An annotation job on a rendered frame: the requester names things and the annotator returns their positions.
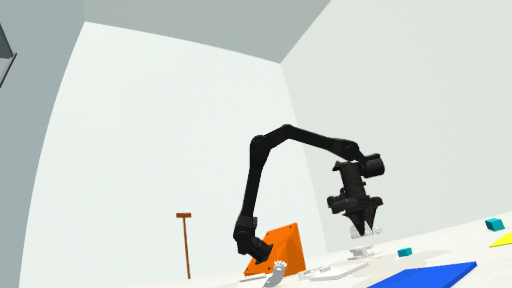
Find white flat plate with holes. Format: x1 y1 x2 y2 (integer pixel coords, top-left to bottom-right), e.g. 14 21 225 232
298 266 331 280

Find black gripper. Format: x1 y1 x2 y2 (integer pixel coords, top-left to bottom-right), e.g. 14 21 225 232
331 178 384 236

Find blue flat plate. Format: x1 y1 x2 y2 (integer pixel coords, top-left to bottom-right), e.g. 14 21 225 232
367 261 477 288

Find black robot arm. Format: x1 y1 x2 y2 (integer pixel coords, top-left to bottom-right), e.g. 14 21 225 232
233 124 385 265

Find small cyan cube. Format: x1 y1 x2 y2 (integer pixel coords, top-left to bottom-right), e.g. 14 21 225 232
397 247 413 257

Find small teal block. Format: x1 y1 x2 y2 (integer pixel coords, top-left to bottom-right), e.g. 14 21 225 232
484 218 505 232

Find yellow flat rectangular plate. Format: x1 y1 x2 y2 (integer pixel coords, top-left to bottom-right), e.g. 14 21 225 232
489 233 512 248

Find white rounded plate with two holes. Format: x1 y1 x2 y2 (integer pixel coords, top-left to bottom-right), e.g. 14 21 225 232
349 244 374 253

